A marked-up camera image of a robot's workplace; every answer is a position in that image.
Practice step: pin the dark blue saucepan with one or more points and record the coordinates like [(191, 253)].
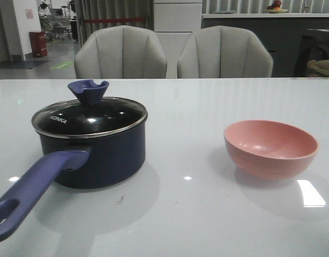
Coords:
[(75, 163)]

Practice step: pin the red barrier tape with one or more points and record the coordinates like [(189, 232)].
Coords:
[(118, 20)]

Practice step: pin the glass pot lid blue knob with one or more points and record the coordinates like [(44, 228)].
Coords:
[(90, 114)]

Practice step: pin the fruit plate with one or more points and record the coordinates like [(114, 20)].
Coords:
[(275, 7)]

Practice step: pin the pink bowl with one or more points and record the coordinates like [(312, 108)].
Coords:
[(268, 149)]

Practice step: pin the red trash bin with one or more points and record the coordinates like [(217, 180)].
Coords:
[(38, 43)]

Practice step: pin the dark kitchen counter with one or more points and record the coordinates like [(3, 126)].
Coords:
[(280, 33)]

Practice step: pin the white refrigerator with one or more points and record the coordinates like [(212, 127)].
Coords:
[(174, 21)]

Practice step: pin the left beige chair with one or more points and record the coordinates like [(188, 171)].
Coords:
[(121, 52)]

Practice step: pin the right beige chair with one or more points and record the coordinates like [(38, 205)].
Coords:
[(224, 52)]

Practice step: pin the beige chair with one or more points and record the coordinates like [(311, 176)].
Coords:
[(224, 52), (121, 52)]

